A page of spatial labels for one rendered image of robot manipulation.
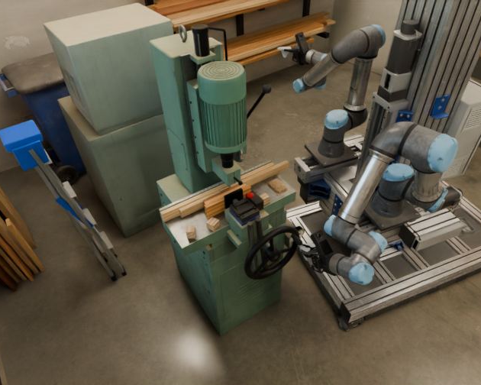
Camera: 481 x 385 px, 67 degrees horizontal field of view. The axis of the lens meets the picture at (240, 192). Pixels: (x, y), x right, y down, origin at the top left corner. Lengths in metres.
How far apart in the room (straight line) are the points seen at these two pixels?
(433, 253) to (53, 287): 2.47
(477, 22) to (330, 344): 1.71
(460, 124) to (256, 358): 1.59
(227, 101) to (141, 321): 1.55
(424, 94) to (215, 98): 0.90
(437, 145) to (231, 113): 0.69
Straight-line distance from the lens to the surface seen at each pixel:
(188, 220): 1.61
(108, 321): 2.49
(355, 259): 1.33
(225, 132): 1.39
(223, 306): 2.04
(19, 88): 3.02
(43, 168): 1.98
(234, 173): 1.57
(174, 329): 2.35
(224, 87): 1.30
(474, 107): 1.96
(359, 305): 2.19
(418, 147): 1.29
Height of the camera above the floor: 2.06
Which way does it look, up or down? 43 degrees down
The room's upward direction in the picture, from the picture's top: 2 degrees counter-clockwise
